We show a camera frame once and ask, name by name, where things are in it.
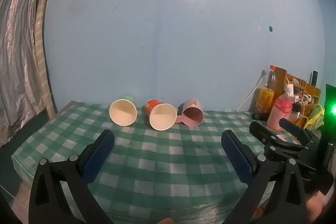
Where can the pink plastic mug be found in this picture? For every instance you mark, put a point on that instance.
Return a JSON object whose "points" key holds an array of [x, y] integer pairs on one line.
{"points": [[193, 116]]}

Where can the red paper cup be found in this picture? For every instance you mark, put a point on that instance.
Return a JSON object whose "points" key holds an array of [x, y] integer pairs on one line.
{"points": [[160, 117]]}

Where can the yellow cloth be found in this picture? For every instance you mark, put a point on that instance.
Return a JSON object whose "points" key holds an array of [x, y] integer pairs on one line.
{"points": [[316, 115]]}

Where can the green paper cup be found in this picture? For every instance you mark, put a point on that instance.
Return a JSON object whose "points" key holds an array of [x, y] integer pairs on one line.
{"points": [[122, 112]]}

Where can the green checked tablecloth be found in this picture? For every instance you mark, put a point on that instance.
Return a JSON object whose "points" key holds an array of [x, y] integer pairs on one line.
{"points": [[168, 161]]}

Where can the wooden desk organizer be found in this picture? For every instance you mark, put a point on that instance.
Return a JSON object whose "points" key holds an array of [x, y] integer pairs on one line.
{"points": [[309, 90]]}

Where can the person's left hand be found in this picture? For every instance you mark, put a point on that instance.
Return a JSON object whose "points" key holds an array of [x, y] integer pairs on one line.
{"points": [[166, 221]]}

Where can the pink drink bottle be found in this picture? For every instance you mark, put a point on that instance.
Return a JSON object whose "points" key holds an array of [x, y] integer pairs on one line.
{"points": [[281, 111]]}

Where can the person's right forearm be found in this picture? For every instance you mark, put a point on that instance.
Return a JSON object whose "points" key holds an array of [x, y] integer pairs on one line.
{"points": [[315, 209]]}

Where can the silver foil curtain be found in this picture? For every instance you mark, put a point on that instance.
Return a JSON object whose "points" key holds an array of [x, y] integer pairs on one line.
{"points": [[15, 56]]}

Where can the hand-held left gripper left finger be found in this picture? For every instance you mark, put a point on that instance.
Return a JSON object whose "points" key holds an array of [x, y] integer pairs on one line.
{"points": [[98, 158]]}

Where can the striped fabric band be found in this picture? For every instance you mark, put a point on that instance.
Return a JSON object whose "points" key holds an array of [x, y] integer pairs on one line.
{"points": [[40, 29]]}

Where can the orange-capped clear drink bottle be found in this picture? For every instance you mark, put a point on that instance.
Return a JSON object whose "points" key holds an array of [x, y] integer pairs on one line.
{"points": [[266, 94]]}

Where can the white charger plug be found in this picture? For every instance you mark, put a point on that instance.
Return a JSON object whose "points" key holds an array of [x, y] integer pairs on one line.
{"points": [[289, 89]]}

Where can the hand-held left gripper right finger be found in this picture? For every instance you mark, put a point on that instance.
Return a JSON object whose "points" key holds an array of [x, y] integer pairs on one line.
{"points": [[237, 158]]}

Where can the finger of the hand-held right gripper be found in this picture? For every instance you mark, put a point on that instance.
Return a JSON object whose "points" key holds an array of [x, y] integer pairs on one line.
{"points": [[261, 133], [294, 128]]}

